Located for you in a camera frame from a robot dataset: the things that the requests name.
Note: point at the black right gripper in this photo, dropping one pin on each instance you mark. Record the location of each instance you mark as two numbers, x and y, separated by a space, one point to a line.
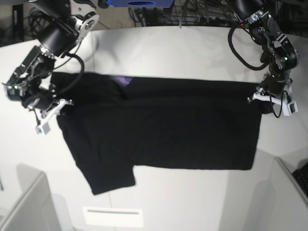
35 97

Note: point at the grey partition panel left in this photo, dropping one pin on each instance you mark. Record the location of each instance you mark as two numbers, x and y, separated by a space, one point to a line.
34 210

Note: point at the black keyboard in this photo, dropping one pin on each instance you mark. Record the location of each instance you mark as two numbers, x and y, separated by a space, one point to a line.
301 176

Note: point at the grey partition panel right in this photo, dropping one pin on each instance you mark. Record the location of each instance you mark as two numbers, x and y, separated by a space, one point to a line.
291 207

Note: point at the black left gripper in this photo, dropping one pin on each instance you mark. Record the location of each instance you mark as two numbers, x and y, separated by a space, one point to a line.
273 84

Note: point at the black T-shirt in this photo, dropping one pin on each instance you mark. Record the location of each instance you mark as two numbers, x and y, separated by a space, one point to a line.
117 123

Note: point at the black power strip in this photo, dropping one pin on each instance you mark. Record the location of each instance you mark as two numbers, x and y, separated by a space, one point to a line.
216 21

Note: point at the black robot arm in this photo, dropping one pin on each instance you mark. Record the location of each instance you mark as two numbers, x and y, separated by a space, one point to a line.
71 21
279 55

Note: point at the blue box on stand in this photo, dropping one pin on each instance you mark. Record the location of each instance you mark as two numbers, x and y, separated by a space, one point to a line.
140 3

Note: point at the grey partition panel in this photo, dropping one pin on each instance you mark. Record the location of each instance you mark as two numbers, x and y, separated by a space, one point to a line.
34 210
291 207

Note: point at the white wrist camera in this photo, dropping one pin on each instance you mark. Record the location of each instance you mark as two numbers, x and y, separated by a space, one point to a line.
43 129
289 108

